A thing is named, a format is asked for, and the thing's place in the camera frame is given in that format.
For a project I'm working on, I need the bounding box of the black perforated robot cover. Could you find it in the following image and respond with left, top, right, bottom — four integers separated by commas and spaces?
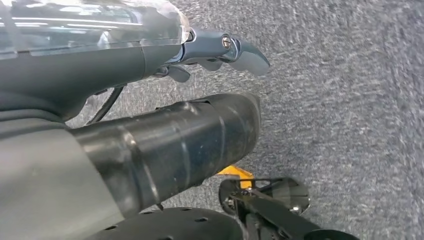
84, 207, 246, 240

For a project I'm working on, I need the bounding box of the shiny metal robot foot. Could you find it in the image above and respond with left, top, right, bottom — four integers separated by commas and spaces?
218, 177, 311, 218

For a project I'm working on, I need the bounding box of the yellow floor tape marking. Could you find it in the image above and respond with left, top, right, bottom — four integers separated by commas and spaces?
216, 164, 255, 190

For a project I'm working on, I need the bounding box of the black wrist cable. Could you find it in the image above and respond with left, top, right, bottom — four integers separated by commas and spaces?
85, 86, 125, 126

